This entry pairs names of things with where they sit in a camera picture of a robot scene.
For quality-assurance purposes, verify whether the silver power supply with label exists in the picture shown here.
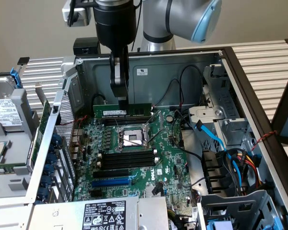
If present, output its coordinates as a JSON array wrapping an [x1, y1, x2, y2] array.
[[26, 195, 169, 230]]

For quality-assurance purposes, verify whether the CPU socket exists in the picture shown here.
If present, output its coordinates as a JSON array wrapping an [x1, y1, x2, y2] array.
[[116, 126, 154, 153]]

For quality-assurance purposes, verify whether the black fan shroud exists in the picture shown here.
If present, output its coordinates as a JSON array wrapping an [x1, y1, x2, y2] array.
[[201, 149, 232, 195]]

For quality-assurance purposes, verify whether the blue disk rail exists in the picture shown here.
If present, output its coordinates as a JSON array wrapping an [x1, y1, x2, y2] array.
[[10, 67, 24, 91]]

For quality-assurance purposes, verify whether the grey drive cage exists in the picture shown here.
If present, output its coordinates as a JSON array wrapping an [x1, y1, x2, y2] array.
[[197, 189, 283, 230]]

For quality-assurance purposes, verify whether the multicoloured power wire bundle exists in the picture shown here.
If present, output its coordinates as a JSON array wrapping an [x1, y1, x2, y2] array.
[[227, 147, 264, 192]]

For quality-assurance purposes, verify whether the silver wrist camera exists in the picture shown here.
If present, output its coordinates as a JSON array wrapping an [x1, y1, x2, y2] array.
[[61, 0, 92, 27]]

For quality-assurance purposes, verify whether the open metal PC case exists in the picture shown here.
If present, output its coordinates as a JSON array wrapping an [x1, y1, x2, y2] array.
[[24, 46, 288, 230]]

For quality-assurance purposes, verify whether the hard disk with white label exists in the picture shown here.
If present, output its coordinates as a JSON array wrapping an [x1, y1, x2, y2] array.
[[0, 75, 24, 132]]

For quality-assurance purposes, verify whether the grey parts rack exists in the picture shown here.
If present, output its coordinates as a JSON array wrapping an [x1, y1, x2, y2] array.
[[0, 71, 43, 199]]

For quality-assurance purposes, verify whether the white case label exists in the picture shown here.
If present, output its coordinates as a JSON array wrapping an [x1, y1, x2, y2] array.
[[133, 67, 150, 77]]

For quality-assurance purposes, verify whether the metal socket cover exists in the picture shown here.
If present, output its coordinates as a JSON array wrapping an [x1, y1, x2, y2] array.
[[144, 109, 166, 135]]

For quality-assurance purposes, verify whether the green RAM stick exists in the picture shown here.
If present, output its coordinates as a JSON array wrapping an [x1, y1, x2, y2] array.
[[0, 164, 27, 175], [93, 103, 152, 120]]

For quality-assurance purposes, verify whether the green motherboard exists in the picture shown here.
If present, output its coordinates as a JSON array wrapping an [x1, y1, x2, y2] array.
[[73, 109, 192, 204]]

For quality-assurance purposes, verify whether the black wire with connector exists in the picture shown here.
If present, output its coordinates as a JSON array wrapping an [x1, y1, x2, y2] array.
[[92, 93, 110, 105]]

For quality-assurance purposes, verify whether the long black robot cable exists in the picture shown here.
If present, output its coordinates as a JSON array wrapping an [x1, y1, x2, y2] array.
[[131, 0, 143, 52]]

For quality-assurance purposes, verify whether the dark framed side panel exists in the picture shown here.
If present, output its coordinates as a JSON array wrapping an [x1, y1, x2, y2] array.
[[270, 64, 288, 146]]

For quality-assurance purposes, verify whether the thin black wire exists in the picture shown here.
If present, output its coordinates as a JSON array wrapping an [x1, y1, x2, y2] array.
[[162, 78, 183, 108], [179, 65, 205, 107]]

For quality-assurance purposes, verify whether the long black expansion slot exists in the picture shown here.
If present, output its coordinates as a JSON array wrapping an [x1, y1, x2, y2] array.
[[93, 168, 130, 180]]

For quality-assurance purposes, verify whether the silver metal disk bay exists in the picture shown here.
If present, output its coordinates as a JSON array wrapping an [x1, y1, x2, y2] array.
[[188, 64, 252, 150]]

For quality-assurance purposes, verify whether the thin red wire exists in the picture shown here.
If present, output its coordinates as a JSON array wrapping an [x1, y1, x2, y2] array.
[[62, 115, 89, 127]]

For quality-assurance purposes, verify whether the red black twisted wire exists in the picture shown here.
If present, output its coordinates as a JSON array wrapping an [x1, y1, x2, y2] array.
[[251, 130, 278, 152]]

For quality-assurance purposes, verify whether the blue plastic block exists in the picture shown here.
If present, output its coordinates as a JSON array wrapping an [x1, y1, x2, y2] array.
[[207, 219, 234, 230]]

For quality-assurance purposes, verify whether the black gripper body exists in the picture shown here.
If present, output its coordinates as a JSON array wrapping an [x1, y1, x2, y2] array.
[[93, 3, 138, 53]]

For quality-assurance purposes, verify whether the blue expansion slot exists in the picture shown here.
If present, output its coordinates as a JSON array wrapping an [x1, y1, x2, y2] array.
[[91, 178, 132, 189]]

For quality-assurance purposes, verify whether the green graphics card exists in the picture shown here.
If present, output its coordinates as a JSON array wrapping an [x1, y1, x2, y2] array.
[[28, 81, 52, 168]]

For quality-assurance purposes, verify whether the silver chipset heatsink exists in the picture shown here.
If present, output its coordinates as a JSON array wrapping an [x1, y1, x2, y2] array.
[[144, 185, 164, 197]]

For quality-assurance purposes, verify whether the black box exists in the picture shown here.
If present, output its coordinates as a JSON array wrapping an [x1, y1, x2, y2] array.
[[72, 37, 101, 55]]

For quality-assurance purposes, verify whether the yellow black wire bundle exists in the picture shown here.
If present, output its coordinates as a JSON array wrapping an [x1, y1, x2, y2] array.
[[167, 207, 190, 230]]

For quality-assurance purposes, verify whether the thick black wire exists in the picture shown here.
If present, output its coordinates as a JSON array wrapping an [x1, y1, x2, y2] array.
[[171, 109, 204, 160]]

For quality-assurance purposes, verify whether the blue flat disk wire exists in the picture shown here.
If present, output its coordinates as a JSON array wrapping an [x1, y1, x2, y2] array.
[[194, 120, 244, 192]]

